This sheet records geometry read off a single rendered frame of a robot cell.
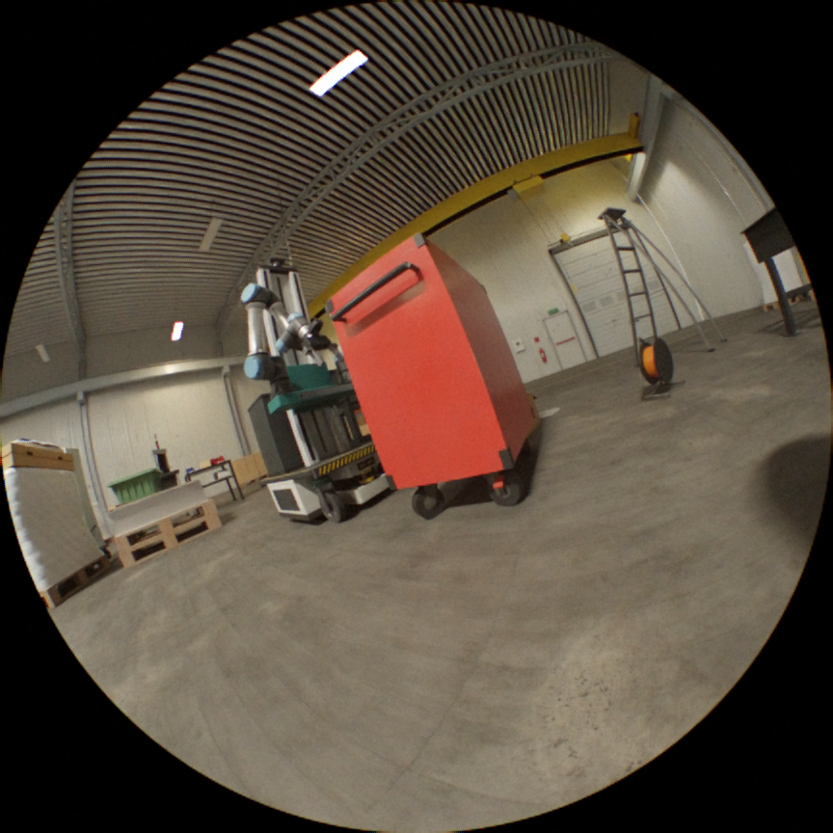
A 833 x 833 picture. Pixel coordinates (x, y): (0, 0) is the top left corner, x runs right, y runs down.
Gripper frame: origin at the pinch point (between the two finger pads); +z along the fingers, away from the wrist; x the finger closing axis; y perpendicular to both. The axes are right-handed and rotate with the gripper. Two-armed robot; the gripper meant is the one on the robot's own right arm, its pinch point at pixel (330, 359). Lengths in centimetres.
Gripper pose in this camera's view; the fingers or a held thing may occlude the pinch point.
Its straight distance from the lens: 115.9
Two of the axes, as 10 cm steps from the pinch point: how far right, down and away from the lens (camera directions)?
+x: -4.1, 3.0, -8.6
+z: 6.9, 7.2, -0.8
